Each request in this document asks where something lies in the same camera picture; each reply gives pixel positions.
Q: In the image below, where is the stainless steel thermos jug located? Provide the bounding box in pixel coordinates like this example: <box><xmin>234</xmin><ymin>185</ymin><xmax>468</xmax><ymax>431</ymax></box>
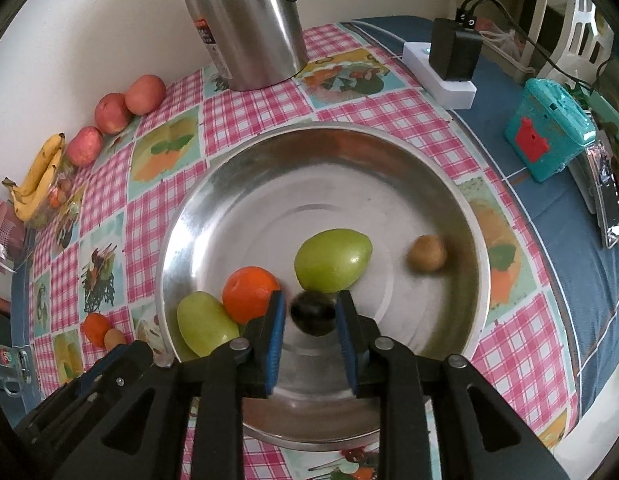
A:
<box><xmin>180</xmin><ymin>0</ymin><xmax>309</xmax><ymax>92</ymax></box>

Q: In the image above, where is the dark plum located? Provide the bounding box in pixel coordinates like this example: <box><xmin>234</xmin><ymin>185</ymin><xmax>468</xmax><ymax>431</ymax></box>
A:
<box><xmin>290</xmin><ymin>290</ymin><xmax>337</xmax><ymax>337</ymax></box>

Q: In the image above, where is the small green mango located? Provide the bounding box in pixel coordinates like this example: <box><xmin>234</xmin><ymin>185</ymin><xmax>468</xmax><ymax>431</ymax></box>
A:
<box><xmin>177</xmin><ymin>291</ymin><xmax>240</xmax><ymax>358</ymax></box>

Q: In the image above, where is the white power strip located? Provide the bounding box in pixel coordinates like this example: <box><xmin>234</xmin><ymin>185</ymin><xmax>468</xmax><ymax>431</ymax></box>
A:
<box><xmin>402</xmin><ymin>41</ymin><xmax>477</xmax><ymax>110</ymax></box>

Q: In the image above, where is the blue tablecloth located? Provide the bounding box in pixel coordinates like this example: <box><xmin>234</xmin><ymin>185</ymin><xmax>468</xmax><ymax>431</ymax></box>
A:
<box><xmin>0</xmin><ymin>15</ymin><xmax>619</xmax><ymax>411</ymax></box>

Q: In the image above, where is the black power adapter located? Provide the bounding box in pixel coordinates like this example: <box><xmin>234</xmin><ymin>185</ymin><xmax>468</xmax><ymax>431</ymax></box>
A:
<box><xmin>429</xmin><ymin>7</ymin><xmax>483</xmax><ymax>82</ymax></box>

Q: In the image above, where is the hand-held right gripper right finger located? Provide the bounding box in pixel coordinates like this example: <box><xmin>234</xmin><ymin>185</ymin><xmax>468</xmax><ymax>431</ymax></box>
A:
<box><xmin>336</xmin><ymin>290</ymin><xmax>570</xmax><ymax>480</ymax></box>

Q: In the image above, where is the clear plastic fruit container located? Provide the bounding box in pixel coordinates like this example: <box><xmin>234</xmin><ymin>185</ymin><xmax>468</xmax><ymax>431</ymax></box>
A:
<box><xmin>27</xmin><ymin>160</ymin><xmax>85</xmax><ymax>231</ymax></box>

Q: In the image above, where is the large green mango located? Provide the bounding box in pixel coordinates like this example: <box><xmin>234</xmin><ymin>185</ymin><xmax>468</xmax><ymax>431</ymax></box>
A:
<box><xmin>294</xmin><ymin>228</ymin><xmax>373</xmax><ymax>294</ymax></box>

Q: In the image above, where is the clear glass mug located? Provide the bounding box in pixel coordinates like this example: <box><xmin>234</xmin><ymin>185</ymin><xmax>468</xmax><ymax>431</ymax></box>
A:
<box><xmin>0</xmin><ymin>342</ymin><xmax>33</xmax><ymax>401</ymax></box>

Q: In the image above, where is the white plastic lattice chair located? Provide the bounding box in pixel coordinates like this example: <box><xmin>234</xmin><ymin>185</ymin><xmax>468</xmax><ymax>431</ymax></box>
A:
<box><xmin>562</xmin><ymin>0</ymin><xmax>617</xmax><ymax>78</ymax></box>

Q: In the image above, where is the round stainless steel plate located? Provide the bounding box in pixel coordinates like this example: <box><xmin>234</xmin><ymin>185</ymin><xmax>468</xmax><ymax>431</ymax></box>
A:
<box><xmin>156</xmin><ymin>123</ymin><xmax>491</xmax><ymax>452</ymax></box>

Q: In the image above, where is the pink flower bouquet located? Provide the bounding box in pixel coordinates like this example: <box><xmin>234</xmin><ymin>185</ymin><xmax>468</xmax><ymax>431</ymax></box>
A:
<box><xmin>0</xmin><ymin>200</ymin><xmax>28</xmax><ymax>273</ymax></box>

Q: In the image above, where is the clear plastic package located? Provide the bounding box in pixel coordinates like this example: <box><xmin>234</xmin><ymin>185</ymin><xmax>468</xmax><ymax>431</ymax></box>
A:
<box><xmin>569</xmin><ymin>132</ymin><xmax>619</xmax><ymax>250</ymax></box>

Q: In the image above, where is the red apple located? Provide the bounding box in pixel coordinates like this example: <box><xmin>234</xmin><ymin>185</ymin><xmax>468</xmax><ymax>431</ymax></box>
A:
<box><xmin>125</xmin><ymin>74</ymin><xmax>167</xmax><ymax>115</ymax></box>
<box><xmin>94</xmin><ymin>92</ymin><xmax>133</xmax><ymax>135</ymax></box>
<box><xmin>66</xmin><ymin>126</ymin><xmax>104</xmax><ymax>168</ymax></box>

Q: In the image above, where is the teal toy box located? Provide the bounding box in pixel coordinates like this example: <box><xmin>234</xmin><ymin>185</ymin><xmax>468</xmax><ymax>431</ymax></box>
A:
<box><xmin>504</xmin><ymin>78</ymin><xmax>597</xmax><ymax>183</ymax></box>

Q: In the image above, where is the yellow banana bunch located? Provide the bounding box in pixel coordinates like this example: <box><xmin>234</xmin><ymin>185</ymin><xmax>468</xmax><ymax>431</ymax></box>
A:
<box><xmin>2</xmin><ymin>132</ymin><xmax>66</xmax><ymax>222</ymax></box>

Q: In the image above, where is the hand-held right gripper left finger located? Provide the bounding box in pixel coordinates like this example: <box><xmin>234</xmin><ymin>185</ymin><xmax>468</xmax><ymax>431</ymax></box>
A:
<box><xmin>44</xmin><ymin>290</ymin><xmax>286</xmax><ymax>480</ymax></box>

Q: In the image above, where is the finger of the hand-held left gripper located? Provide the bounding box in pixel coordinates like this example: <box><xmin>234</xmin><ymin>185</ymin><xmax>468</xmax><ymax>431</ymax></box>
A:
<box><xmin>64</xmin><ymin>342</ymin><xmax>154</xmax><ymax>411</ymax></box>

